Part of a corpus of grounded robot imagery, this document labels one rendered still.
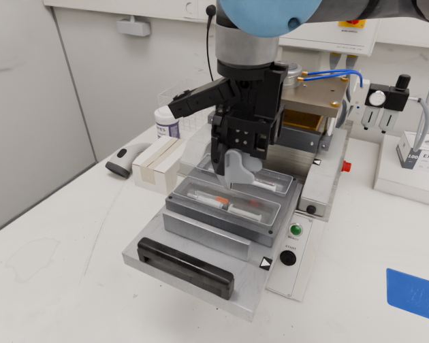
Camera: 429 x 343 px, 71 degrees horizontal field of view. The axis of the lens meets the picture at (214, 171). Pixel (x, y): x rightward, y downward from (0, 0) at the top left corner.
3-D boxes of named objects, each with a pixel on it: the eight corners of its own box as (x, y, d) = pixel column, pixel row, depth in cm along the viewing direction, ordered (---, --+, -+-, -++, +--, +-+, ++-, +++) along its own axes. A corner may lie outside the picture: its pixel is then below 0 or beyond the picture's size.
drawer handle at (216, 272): (146, 251, 47) (143, 233, 45) (234, 289, 42) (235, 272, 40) (139, 260, 46) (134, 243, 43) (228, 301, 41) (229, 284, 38)
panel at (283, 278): (172, 248, 74) (184, 177, 70) (291, 299, 64) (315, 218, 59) (167, 252, 72) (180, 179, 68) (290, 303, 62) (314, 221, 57)
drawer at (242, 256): (207, 170, 71) (206, 142, 66) (300, 198, 63) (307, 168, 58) (124, 267, 49) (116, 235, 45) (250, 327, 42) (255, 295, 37)
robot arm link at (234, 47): (203, 25, 33) (233, 13, 39) (204, 67, 36) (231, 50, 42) (269, 33, 30) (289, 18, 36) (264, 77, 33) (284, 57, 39)
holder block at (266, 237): (207, 162, 67) (206, 152, 65) (296, 188, 60) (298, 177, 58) (165, 209, 55) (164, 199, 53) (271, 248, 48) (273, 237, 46)
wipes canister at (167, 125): (167, 137, 118) (163, 101, 109) (186, 143, 115) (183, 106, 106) (154, 148, 112) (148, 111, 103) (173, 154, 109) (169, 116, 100)
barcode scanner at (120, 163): (144, 147, 113) (141, 128, 108) (161, 152, 110) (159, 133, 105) (105, 176, 98) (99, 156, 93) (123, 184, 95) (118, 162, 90)
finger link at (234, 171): (248, 208, 47) (254, 159, 41) (214, 197, 49) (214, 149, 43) (255, 197, 49) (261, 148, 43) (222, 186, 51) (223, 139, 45)
